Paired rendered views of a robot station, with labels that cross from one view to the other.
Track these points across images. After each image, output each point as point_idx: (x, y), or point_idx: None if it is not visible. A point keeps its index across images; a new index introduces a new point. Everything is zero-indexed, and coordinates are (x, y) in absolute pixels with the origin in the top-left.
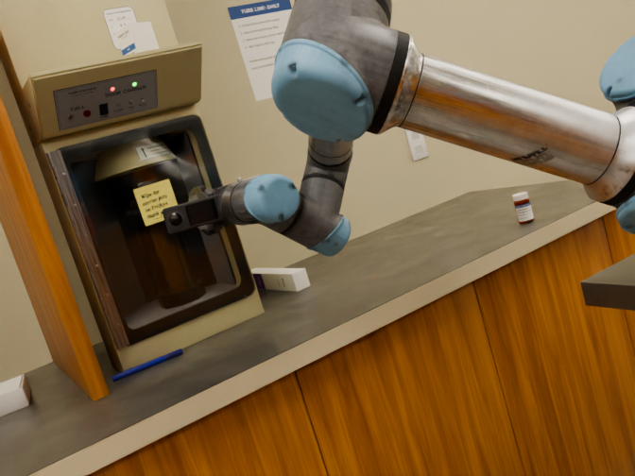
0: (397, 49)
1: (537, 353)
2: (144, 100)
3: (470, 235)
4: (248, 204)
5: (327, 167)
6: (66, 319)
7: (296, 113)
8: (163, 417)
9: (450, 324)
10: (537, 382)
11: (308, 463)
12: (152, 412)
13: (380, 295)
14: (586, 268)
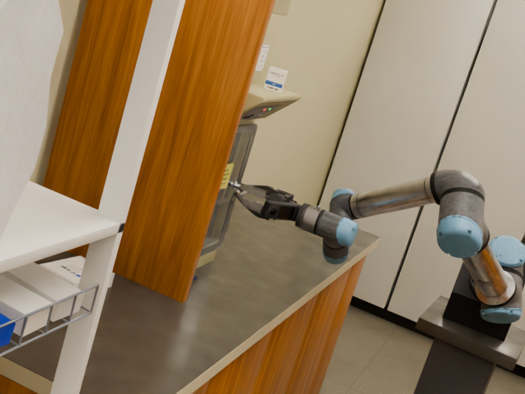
0: (488, 235)
1: (313, 331)
2: (261, 116)
3: (301, 244)
4: (338, 232)
5: (353, 217)
6: (198, 248)
7: (448, 241)
8: (260, 331)
9: (308, 305)
10: (306, 347)
11: (257, 370)
12: (255, 327)
13: (299, 280)
14: (341, 285)
